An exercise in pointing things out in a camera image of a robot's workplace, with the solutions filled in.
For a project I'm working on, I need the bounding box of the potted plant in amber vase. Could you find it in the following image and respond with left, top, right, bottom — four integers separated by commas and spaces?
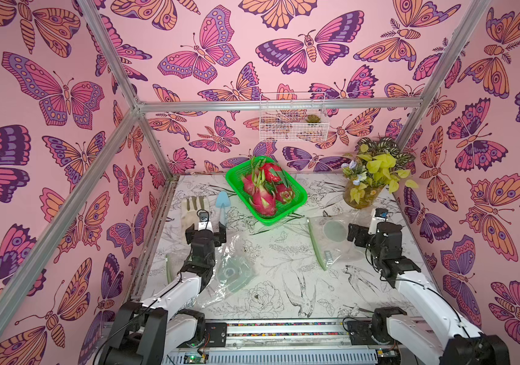
341, 137, 418, 209

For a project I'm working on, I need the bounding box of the clear green zip-top bag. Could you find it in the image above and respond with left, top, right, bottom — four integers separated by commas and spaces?
156, 243, 255, 312

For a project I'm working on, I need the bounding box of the green plastic basket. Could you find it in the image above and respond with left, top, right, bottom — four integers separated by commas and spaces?
226, 156, 308, 226

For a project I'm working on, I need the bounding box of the small succulent in wire basket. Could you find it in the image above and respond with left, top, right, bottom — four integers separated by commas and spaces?
305, 114, 321, 124

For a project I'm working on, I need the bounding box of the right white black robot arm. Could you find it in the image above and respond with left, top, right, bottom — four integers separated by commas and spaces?
347, 221, 510, 364

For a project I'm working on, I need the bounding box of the pink dragon fruit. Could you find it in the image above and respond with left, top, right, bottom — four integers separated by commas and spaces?
249, 182, 277, 217
275, 183, 295, 205
242, 158, 261, 196
261, 163, 283, 184

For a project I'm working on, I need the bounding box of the white wire wall basket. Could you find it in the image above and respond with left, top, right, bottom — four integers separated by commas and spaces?
257, 93, 330, 144

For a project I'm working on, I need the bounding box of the metal base rail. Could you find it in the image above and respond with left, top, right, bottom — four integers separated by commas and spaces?
88, 318, 471, 365

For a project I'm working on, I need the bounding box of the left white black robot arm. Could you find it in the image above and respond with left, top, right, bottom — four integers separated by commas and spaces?
92, 222, 227, 364

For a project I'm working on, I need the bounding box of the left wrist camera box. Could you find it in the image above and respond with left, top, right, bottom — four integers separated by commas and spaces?
197, 209, 213, 231

